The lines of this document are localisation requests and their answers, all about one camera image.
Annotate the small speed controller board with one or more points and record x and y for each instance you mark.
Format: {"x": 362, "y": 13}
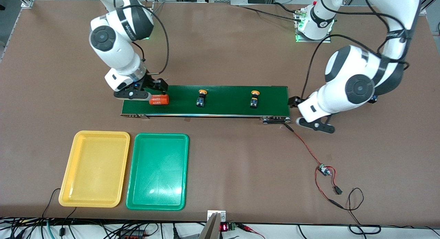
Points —
{"x": 322, "y": 169}

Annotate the yellow plastic tray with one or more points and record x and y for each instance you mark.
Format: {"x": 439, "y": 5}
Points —
{"x": 94, "y": 170}

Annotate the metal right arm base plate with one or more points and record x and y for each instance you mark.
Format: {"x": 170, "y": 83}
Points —
{"x": 150, "y": 8}

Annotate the aluminium stand bracket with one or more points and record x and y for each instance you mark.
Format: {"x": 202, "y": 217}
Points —
{"x": 213, "y": 228}

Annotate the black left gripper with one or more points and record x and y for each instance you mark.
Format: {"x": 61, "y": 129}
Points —
{"x": 294, "y": 101}

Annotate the red LED display module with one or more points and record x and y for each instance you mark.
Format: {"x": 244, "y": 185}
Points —
{"x": 224, "y": 227}

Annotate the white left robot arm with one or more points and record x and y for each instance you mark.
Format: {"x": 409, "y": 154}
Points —
{"x": 357, "y": 81}

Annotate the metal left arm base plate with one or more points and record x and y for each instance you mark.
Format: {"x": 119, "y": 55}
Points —
{"x": 312, "y": 41}

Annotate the red clip lead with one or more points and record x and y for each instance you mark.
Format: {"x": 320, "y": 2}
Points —
{"x": 251, "y": 229}

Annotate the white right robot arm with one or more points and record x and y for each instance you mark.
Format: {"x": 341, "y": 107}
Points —
{"x": 117, "y": 50}

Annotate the orange 4680 cylinder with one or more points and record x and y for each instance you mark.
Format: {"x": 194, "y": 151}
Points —
{"x": 160, "y": 101}

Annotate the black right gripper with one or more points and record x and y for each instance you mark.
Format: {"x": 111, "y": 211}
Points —
{"x": 151, "y": 83}

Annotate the yellow cap push button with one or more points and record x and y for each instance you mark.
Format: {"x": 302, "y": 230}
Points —
{"x": 200, "y": 101}
{"x": 253, "y": 101}

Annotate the black connector plug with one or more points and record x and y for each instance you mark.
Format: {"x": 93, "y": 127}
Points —
{"x": 338, "y": 190}

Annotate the green plastic tray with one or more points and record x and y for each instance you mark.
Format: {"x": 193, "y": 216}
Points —
{"x": 158, "y": 170}

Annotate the aluminium corner bracket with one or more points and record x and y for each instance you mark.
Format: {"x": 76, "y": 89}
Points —
{"x": 27, "y": 3}
{"x": 423, "y": 10}

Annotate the black power strip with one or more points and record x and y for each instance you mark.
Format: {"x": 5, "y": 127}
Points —
{"x": 132, "y": 235}

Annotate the green belt conveyor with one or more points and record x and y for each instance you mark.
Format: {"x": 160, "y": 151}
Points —
{"x": 227, "y": 101}

